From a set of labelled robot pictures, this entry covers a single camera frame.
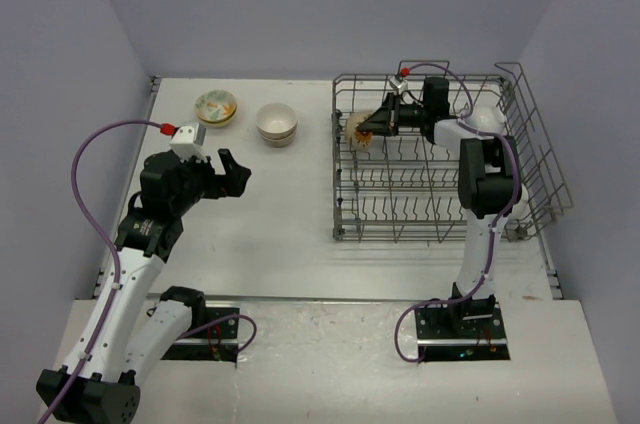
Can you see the beige bowl orange flower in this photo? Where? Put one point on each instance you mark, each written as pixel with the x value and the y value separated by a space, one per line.
pixel 358 141

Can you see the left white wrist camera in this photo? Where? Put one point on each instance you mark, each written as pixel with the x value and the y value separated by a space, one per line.
pixel 188 141

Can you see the beige bowl white flower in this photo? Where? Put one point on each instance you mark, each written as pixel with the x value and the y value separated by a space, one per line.
pixel 276 120

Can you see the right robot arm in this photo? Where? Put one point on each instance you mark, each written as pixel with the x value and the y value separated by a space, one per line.
pixel 488 189

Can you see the beige bowl brown pattern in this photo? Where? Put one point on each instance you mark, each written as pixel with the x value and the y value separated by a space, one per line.
pixel 278 142

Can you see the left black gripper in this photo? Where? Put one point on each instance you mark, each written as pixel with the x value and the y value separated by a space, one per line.
pixel 232 184

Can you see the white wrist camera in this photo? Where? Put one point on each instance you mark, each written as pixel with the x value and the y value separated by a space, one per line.
pixel 188 141
pixel 398 83

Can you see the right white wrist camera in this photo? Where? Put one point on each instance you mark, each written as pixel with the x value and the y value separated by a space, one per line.
pixel 398 83

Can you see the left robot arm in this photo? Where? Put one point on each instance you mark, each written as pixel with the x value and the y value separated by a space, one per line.
pixel 100 380

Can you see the grey wire dish rack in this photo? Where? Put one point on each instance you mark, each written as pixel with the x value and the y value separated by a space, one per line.
pixel 403 188

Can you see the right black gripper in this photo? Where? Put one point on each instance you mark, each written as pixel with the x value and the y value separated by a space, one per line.
pixel 387 119

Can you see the yellow patterned bowl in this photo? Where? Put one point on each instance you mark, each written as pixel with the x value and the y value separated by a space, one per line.
pixel 216 117

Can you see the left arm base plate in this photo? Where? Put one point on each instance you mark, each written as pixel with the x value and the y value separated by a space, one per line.
pixel 215 344

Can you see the white bowl green leaves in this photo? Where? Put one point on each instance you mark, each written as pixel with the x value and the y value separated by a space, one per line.
pixel 214 98

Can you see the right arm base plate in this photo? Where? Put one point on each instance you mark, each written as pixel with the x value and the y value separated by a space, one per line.
pixel 470 331

